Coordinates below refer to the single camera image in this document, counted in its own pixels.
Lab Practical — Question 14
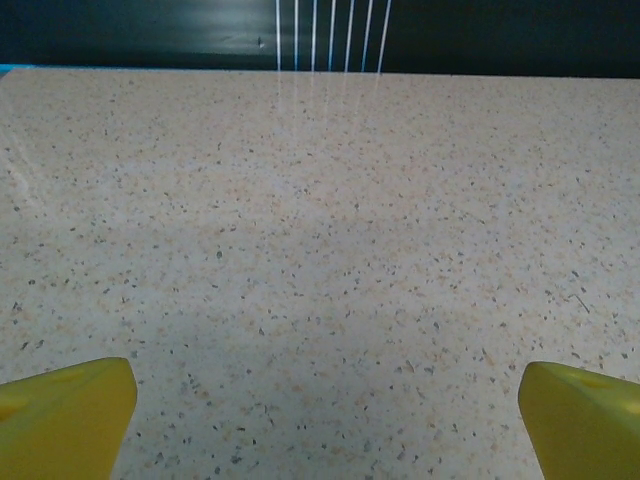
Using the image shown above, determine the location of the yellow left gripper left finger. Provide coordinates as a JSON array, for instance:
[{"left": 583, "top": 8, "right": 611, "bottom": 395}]
[{"left": 0, "top": 356, "right": 139, "bottom": 480}]

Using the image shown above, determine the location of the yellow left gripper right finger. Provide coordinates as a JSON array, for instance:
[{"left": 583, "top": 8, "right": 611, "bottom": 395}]
[{"left": 518, "top": 360, "right": 640, "bottom": 480}]

